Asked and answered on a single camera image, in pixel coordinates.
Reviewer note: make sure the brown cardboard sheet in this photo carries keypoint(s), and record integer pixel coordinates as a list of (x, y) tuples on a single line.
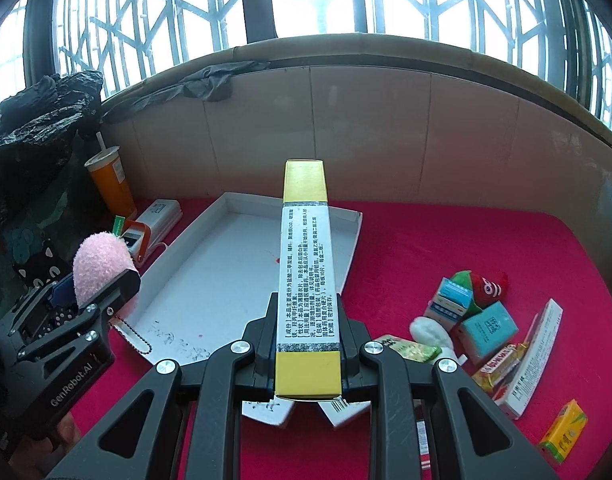
[(385, 45)]

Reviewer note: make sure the red green plush toy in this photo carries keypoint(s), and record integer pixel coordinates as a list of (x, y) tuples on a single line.
[(488, 285)]

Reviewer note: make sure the white plush bunny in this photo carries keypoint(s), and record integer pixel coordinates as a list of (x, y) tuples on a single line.
[(428, 332)]

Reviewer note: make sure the dark grey cloth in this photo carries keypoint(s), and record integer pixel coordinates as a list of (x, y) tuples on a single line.
[(206, 82)]

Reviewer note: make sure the teal small box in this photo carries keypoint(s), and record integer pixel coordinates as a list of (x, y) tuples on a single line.
[(488, 332)]

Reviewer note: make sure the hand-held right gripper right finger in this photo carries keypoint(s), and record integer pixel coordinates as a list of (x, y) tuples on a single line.
[(350, 345)]

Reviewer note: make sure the yellow green small box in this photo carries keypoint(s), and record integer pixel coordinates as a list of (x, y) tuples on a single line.
[(565, 430)]

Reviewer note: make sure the dark cat print bag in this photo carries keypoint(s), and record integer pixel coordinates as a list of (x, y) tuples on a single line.
[(31, 255)]

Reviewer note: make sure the white barcode box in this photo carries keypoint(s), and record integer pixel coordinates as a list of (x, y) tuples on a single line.
[(343, 410)]

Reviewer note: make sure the window with metal grille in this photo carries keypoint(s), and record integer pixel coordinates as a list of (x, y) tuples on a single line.
[(161, 5)]

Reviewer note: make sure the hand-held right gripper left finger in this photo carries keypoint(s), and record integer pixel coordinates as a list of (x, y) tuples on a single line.
[(265, 345)]

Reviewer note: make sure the yellow red snack packet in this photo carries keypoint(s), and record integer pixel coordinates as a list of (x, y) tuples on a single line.
[(500, 362)]

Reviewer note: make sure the person's left hand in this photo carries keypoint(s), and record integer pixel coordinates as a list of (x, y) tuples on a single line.
[(68, 435)]

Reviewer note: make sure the blue white small box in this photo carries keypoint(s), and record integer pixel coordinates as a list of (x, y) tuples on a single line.
[(448, 300)]

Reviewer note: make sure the green packet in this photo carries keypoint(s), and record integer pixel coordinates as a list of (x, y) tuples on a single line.
[(410, 350)]

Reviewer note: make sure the red felt mat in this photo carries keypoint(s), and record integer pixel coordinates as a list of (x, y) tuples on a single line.
[(435, 250)]

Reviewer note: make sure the pink plush toy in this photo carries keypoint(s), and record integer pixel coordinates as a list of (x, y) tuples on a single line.
[(98, 265)]

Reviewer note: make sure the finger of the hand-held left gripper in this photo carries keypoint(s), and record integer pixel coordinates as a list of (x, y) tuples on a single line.
[(121, 285), (63, 292)]

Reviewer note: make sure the yellow white long box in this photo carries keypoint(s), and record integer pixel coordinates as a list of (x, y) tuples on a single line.
[(306, 260)]

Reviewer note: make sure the orange cup with straw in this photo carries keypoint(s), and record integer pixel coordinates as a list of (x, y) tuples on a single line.
[(111, 185)]

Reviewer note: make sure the white plastic tray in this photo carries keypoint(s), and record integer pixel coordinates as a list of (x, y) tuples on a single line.
[(211, 270)]

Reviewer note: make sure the white red long box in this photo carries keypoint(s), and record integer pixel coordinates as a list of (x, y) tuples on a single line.
[(535, 360)]

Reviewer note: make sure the black jacket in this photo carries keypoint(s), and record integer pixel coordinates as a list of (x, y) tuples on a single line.
[(31, 110)]

